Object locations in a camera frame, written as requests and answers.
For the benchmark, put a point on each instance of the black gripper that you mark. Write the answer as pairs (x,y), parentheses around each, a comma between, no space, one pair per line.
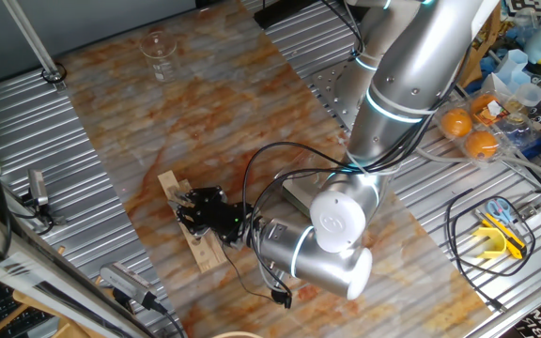
(226,220)

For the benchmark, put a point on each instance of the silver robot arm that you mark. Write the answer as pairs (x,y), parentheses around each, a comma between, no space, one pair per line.
(406,80)

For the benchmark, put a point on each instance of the wooden test tube rack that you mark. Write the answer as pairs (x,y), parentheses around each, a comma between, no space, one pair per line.
(205,256)

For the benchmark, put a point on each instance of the orange marble pattern mat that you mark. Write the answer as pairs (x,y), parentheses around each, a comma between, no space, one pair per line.
(205,117)

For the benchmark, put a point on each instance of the clear plastic tray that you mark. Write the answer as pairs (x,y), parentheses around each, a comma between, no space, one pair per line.
(298,171)

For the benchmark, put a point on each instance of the clear glass beaker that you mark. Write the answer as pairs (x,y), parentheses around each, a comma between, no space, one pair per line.
(160,61)

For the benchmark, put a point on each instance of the metal pole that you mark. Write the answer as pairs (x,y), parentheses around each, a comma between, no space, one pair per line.
(33,40)

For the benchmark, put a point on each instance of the orange fruit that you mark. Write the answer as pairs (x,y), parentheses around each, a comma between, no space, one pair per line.
(482,144)
(479,104)
(457,123)

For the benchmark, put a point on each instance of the yellow curved plastic piece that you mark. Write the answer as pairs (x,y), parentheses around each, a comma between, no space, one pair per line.
(482,231)

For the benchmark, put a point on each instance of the yellow utility knife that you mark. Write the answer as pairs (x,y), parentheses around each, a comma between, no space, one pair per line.
(505,237)

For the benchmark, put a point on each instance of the wooden plate stand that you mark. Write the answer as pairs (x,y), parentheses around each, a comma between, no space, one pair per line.
(486,42)

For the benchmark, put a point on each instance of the light blue hexagonal cup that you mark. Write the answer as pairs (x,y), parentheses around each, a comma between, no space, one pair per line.
(514,63)

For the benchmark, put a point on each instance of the clear measuring cup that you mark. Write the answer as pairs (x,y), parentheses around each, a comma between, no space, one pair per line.
(529,96)

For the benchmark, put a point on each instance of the black white marker board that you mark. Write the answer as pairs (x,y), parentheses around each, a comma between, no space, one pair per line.
(533,4)

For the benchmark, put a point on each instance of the grey depth camera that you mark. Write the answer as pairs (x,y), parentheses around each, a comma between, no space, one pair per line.
(38,188)
(125,281)

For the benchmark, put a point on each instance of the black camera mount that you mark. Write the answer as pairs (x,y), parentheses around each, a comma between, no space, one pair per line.
(40,213)

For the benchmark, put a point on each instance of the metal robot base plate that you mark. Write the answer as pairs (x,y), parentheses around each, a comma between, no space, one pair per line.
(331,89)

